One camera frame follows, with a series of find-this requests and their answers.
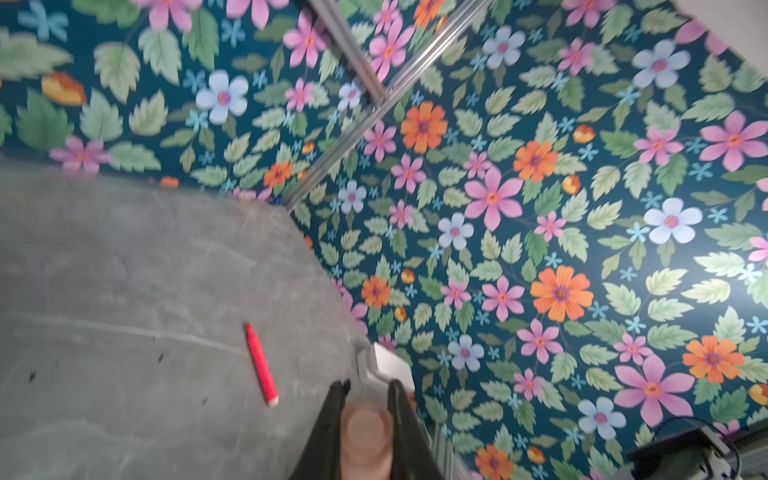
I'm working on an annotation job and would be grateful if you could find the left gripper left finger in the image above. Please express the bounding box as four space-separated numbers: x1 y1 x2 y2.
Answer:
289 379 351 480

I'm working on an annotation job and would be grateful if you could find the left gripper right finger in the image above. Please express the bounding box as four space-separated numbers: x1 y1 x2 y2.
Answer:
387 379 443 480

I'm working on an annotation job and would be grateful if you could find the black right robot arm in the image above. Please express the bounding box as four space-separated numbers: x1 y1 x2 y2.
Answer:
613 419 767 480

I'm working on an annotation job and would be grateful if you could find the white box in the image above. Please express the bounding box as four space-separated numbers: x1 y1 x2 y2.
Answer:
357 342 415 394

